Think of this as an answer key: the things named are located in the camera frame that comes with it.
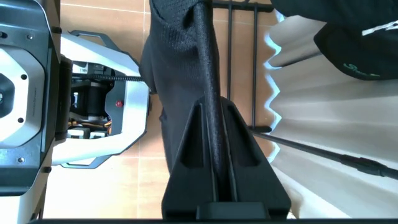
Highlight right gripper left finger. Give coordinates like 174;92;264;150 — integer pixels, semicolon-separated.
161;99;218;218

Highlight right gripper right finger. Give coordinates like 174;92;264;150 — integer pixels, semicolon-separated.
220;96;292;218

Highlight heap of clothes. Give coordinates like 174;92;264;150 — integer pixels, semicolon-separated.
139;0;225;200

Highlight black shorts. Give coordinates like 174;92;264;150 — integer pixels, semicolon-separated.
270;0;398;81

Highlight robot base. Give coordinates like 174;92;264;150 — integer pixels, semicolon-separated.
0;0;152;224

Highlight black clothes rack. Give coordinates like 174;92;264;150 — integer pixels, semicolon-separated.
213;0;398;181

